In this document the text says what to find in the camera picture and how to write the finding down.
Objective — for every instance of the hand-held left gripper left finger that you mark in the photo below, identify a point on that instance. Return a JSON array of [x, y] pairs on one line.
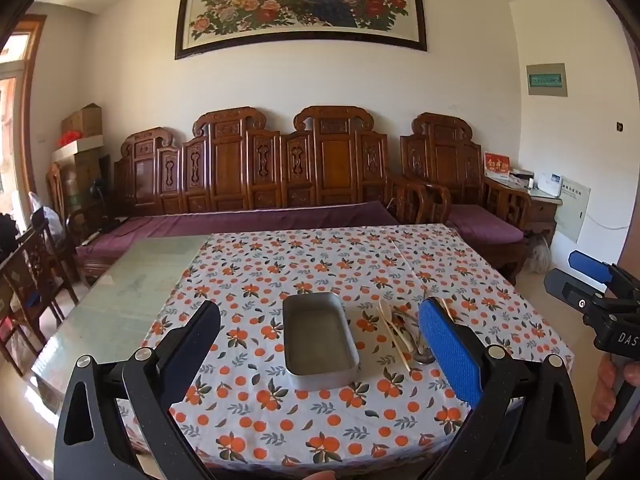
[[200, 340]]

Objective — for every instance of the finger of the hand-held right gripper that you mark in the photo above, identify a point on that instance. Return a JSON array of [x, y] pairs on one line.
[[590, 266], [570, 287]]

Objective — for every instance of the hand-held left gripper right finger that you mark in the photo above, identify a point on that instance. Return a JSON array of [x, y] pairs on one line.
[[445, 345]]

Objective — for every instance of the metal spoon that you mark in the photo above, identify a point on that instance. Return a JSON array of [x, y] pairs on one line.
[[424, 358]]

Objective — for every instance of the wooden chopstick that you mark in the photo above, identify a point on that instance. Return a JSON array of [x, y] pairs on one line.
[[397, 342]]

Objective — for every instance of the grey metal tray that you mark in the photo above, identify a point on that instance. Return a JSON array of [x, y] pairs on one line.
[[315, 330]]

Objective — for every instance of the person's right hand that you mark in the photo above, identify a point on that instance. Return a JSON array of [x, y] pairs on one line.
[[604, 387]]

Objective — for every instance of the white fluffy bundle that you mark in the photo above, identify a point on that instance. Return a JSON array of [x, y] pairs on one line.
[[537, 255]]

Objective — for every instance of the cream electrical box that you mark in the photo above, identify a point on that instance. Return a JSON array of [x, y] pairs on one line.
[[572, 215]]

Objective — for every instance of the wooden side table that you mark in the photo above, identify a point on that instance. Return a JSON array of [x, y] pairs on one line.
[[542, 215]]

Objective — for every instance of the white tabletop device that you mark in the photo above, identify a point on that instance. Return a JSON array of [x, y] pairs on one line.
[[556, 184]]

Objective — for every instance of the purple armchair cushion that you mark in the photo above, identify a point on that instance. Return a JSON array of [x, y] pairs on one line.
[[480, 225]]

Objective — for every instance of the purple sofa cushion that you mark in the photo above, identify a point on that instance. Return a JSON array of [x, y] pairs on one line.
[[225, 222]]

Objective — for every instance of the orange print tablecloth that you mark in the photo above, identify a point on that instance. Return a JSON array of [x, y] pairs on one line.
[[300, 260]]

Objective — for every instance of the red card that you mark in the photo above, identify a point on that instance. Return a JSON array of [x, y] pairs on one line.
[[497, 164]]

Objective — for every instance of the carved wooden armchair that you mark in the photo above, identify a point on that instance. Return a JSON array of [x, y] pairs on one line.
[[445, 160]]

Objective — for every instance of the wooden chair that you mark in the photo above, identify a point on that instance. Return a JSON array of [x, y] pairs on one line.
[[30, 280]]

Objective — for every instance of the stack of brown boxes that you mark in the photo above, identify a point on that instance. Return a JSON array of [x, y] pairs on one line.
[[82, 180]]

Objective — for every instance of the clear plastic bag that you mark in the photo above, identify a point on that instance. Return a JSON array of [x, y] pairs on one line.
[[45, 215]]

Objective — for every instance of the carved wooden sofa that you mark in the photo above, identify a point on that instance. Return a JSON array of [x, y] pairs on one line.
[[330, 160]]

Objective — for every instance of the black cloth pile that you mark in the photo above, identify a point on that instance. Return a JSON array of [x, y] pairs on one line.
[[7, 235]]

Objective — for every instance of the white box with red flowers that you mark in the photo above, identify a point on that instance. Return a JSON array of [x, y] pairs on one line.
[[80, 149]]

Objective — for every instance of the cardboard box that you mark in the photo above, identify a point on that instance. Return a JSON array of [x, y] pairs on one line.
[[82, 120]]

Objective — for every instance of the framed peacock painting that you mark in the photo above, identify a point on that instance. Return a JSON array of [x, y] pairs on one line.
[[300, 10]]

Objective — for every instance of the grey wall panel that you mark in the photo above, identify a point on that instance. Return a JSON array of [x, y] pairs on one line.
[[547, 80]]

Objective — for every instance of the wooden door frame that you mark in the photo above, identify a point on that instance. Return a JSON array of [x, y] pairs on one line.
[[32, 110]]

